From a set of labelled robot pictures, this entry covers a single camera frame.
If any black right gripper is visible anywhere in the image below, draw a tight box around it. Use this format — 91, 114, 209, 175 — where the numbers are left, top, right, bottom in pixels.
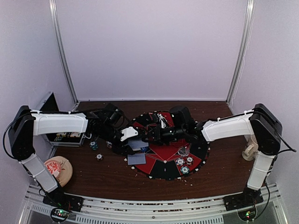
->
142, 124, 186, 146

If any grey card deck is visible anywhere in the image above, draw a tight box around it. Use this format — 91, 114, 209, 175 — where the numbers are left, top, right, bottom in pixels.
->
128, 140, 149, 152

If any grey cards seat two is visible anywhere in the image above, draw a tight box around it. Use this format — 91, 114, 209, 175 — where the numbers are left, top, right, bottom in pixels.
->
127, 154, 146, 165

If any brown red chip stack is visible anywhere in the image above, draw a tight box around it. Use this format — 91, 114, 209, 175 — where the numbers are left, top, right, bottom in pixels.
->
96, 154, 103, 161

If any green blue chip stack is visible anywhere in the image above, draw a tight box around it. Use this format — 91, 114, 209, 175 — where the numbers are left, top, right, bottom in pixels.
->
89, 141, 98, 150

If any blue orange poker chip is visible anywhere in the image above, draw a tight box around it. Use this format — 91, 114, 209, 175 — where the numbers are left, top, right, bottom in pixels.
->
175, 158, 185, 166

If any brown white poker chip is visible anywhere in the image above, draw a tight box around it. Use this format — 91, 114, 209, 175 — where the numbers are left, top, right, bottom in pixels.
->
186, 157, 194, 166

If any green blue poker chip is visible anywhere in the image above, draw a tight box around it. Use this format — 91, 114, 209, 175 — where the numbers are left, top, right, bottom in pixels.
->
180, 166, 190, 175

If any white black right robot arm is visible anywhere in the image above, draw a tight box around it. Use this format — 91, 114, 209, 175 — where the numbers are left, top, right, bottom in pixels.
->
148, 104, 286, 210

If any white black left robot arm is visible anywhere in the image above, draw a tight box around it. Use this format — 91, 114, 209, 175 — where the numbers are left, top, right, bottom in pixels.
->
3, 104, 139, 207

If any clear dealer button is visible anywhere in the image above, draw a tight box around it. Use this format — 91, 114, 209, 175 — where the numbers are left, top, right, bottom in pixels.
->
178, 147, 190, 156

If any round red black poker mat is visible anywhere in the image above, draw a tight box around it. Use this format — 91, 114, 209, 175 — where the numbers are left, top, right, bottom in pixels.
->
118, 111, 211, 182

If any beige red patterned bowl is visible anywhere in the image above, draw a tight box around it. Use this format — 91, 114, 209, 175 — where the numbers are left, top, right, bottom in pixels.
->
44, 156, 73, 187

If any aluminium poker case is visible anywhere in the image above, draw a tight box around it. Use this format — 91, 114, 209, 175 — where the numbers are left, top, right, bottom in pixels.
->
36, 91, 85, 147

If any beige ceramic mug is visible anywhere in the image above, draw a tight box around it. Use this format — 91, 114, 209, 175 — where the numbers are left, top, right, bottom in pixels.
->
242, 135, 258, 161

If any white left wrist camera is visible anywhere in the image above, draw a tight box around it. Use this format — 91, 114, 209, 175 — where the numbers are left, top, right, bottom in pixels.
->
121, 126, 138, 141

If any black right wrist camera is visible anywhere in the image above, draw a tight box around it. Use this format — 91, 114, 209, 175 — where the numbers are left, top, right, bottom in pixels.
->
169, 105, 195, 128

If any aluminium front rail base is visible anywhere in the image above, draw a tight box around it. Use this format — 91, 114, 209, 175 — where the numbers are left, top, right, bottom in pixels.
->
18, 183, 289, 224

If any right aluminium frame post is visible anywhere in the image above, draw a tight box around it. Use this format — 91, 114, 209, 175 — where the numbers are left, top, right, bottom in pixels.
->
226, 0, 255, 106

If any aluminium frame post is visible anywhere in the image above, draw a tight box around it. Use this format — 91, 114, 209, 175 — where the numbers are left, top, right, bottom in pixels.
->
49, 0, 78, 104
226, 0, 255, 106

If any left aluminium frame post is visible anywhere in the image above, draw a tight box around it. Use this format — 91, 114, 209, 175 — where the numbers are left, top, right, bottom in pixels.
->
49, 0, 78, 104

